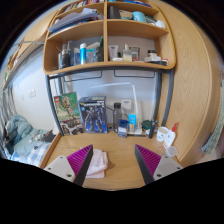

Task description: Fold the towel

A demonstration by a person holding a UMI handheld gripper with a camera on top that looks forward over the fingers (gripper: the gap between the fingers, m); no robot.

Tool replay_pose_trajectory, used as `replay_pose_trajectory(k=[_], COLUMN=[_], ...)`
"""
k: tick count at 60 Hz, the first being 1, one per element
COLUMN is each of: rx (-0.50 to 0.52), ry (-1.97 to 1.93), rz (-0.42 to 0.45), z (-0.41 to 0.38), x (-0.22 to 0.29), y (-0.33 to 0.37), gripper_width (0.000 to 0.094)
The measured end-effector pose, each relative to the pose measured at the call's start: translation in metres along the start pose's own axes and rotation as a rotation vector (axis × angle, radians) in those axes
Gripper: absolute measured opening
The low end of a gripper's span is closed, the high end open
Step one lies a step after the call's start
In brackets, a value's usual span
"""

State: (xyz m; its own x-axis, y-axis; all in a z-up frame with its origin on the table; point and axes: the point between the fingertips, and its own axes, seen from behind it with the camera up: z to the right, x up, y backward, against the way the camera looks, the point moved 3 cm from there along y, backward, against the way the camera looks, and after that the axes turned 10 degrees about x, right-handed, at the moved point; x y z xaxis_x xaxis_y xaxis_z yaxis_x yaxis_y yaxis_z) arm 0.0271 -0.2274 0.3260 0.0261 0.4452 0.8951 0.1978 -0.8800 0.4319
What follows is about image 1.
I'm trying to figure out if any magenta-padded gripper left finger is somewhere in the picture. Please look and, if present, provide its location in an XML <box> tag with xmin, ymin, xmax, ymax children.
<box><xmin>43</xmin><ymin>143</ymin><xmax>94</xmax><ymax>187</ymax></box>

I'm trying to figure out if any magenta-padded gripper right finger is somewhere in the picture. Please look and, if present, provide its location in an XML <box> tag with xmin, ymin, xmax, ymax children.
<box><xmin>134</xmin><ymin>143</ymin><xmax>184</xmax><ymax>186</ymax></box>

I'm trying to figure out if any pale pink towel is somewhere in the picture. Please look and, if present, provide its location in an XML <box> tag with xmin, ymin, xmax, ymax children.
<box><xmin>85</xmin><ymin>148</ymin><xmax>110</xmax><ymax>179</ymax></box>

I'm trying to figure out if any clear plastic container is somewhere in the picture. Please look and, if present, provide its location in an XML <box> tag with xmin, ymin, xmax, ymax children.
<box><xmin>165</xmin><ymin>145</ymin><xmax>178</xmax><ymax>158</ymax></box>

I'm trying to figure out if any white mug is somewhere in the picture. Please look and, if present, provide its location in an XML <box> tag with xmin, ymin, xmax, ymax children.
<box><xmin>155</xmin><ymin>126</ymin><xmax>170</xmax><ymax>143</ymax></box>

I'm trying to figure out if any white bottle with red cap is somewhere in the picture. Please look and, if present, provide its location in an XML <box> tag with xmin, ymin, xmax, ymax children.
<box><xmin>162</xmin><ymin>122</ymin><xmax>180</xmax><ymax>149</ymax></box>

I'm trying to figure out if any black electric shaver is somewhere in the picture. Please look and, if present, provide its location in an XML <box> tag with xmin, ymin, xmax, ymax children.
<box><xmin>147</xmin><ymin>119</ymin><xmax>159</xmax><ymax>140</ymax></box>

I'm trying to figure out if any dark green round object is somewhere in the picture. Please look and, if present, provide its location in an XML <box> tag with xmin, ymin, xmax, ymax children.
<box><xmin>141</xmin><ymin>119</ymin><xmax>153</xmax><ymax>131</ymax></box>

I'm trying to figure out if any light blue and orange carton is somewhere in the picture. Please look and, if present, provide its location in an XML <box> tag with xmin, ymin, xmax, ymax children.
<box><xmin>128</xmin><ymin>113</ymin><xmax>138</xmax><ymax>134</ymax></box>

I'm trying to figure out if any small dark blue box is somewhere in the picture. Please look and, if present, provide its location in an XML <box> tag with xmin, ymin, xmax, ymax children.
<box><xmin>117</xmin><ymin>118</ymin><xmax>130</xmax><ymax>138</ymax></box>

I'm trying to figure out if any blue robot model kit box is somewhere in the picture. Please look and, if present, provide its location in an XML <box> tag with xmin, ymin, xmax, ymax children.
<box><xmin>78</xmin><ymin>95</ymin><xmax>109</xmax><ymax>134</ymax></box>

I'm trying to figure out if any green tree figure toy box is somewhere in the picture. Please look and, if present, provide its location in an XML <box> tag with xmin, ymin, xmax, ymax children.
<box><xmin>53</xmin><ymin>91</ymin><xmax>85</xmax><ymax>136</ymax></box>

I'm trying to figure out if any dark transparent water bottle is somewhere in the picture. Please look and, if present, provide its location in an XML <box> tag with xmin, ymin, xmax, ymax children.
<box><xmin>112</xmin><ymin>102</ymin><xmax>123</xmax><ymax>134</ymax></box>

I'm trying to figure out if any bed with blue bedding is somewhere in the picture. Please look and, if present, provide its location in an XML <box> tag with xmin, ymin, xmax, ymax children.
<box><xmin>0</xmin><ymin>114</ymin><xmax>58</xmax><ymax>168</ymax></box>

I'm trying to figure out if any white desk lamp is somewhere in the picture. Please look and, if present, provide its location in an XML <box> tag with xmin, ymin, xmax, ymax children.
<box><xmin>89</xmin><ymin>81</ymin><xmax>144</xmax><ymax>136</ymax></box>

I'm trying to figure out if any green patterned cloth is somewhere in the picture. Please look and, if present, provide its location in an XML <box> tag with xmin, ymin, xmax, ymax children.
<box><xmin>201</xmin><ymin>99</ymin><xmax>224</xmax><ymax>156</ymax></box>

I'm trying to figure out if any wooden shelf unit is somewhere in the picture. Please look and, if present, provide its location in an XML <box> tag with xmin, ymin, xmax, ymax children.
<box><xmin>42</xmin><ymin>0</ymin><xmax>177</xmax><ymax>76</ymax></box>

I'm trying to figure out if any white wall outlet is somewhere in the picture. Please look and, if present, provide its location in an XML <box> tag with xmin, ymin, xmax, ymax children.
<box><xmin>120</xmin><ymin>98</ymin><xmax>132</xmax><ymax>111</ymax></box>

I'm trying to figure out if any grey metal desk frame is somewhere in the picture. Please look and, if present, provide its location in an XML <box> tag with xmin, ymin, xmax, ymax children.
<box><xmin>44</xmin><ymin>68</ymin><xmax>174</xmax><ymax>136</ymax></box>

